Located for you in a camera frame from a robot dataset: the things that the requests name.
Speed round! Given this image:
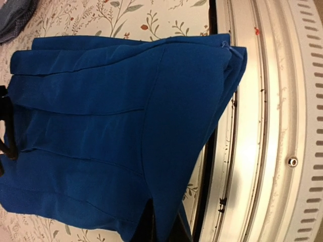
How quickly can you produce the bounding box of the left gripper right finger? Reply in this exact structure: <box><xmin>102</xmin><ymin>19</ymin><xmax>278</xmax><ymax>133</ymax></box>
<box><xmin>173</xmin><ymin>212</ymin><xmax>192</xmax><ymax>242</ymax></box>

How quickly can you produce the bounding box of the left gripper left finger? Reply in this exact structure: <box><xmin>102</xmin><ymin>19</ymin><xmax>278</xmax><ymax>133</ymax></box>
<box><xmin>131</xmin><ymin>199</ymin><xmax>156</xmax><ymax>242</ymax></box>

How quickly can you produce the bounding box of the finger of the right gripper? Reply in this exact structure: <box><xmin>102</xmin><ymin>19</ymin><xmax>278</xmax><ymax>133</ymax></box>
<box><xmin>1</xmin><ymin>85</ymin><xmax>18</xmax><ymax>160</ymax></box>

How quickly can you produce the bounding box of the bright blue garment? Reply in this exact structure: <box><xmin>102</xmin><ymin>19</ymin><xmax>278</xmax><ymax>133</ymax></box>
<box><xmin>1</xmin><ymin>34</ymin><xmax>247</xmax><ymax>241</ymax></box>

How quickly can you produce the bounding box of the dark teal t-shirt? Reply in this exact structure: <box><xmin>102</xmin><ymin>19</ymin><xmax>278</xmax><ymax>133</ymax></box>
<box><xmin>1</xmin><ymin>0</ymin><xmax>38</xmax><ymax>44</ymax></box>

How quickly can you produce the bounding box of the floral patterned table mat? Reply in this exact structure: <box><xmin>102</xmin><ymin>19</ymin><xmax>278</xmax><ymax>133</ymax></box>
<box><xmin>1</xmin><ymin>0</ymin><xmax>209</xmax><ymax>241</ymax></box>

